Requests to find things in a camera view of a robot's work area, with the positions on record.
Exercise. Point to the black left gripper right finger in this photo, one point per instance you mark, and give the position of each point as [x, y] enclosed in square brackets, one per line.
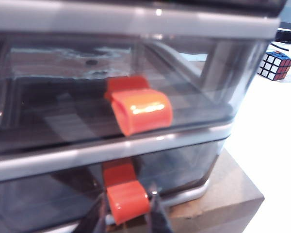
[158, 216]

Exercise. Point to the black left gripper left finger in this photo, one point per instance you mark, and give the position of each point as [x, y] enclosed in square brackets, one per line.
[93, 218]

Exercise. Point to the white plastic drawer cabinet frame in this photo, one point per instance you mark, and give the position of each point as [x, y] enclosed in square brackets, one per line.
[135, 19]

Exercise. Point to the brown cardboard box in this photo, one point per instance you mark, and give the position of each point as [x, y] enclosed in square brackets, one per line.
[228, 199]

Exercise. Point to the Rubik's cube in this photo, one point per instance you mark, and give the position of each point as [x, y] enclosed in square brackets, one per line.
[275, 65]

